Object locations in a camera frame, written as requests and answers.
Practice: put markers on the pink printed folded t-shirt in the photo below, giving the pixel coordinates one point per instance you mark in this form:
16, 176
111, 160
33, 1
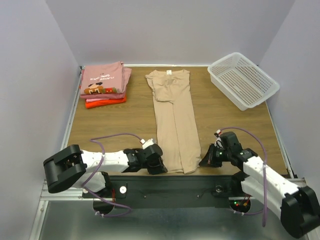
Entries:
107, 79

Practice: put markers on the aluminium frame rail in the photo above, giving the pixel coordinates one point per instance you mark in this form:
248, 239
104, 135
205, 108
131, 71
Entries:
71, 194

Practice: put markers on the light pink folded t-shirt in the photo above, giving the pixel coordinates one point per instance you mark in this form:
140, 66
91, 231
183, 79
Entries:
96, 100

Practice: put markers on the beige t-shirt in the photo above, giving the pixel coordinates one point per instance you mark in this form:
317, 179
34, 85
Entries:
176, 127

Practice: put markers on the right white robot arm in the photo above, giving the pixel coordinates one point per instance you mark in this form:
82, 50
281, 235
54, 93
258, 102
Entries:
297, 207

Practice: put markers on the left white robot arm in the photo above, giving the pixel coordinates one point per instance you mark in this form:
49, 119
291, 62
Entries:
73, 167

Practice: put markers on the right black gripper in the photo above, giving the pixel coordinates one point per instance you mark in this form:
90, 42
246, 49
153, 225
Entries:
211, 156

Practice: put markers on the orange folded t-shirt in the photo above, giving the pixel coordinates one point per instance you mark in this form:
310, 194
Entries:
96, 104

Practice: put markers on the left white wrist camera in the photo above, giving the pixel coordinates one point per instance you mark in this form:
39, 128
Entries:
147, 143

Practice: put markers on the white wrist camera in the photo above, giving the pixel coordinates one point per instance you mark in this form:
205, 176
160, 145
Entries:
147, 143
218, 141

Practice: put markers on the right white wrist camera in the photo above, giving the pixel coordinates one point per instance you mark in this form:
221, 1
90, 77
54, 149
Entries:
218, 141

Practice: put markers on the white plastic basket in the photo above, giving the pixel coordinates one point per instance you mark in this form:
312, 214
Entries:
242, 81

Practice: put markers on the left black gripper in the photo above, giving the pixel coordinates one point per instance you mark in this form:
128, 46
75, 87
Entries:
159, 168

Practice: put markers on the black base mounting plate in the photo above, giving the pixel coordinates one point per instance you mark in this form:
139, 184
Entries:
169, 191

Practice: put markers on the dark pink folded t-shirt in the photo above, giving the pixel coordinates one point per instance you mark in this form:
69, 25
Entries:
103, 96

